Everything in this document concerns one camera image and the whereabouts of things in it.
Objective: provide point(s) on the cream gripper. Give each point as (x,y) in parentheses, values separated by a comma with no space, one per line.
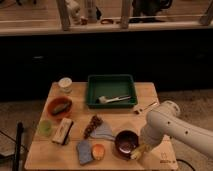
(144,148)

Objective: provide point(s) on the yellow banana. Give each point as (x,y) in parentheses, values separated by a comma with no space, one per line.
(135,154)

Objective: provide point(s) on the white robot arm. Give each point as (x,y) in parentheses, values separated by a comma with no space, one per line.
(163,120)

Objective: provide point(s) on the purple bowl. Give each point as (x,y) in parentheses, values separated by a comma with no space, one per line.
(125,142)

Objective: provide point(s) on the orange bowl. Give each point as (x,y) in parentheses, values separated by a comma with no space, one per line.
(53,103)

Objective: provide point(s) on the green pickle in bowl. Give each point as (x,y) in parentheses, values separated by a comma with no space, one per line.
(60,108)

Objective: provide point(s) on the grey cloth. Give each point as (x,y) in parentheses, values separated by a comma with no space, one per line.
(103,132)

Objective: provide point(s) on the orange fruit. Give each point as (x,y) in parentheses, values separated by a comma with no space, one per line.
(98,151)

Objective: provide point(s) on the brown chocolate bar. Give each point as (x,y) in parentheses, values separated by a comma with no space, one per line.
(93,124)

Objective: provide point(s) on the blue sponge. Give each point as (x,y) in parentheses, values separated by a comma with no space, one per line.
(84,152)

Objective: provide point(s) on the green plastic tray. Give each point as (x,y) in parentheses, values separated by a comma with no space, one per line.
(110,86)

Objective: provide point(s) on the whiteboard eraser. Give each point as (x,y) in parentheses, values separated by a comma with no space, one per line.
(62,131)

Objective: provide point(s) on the green cup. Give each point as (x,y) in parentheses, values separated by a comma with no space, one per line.
(45,128)

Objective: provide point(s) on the white cup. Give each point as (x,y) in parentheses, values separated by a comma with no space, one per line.
(65,84)

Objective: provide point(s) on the black pole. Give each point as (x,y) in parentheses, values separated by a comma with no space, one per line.
(15,166)

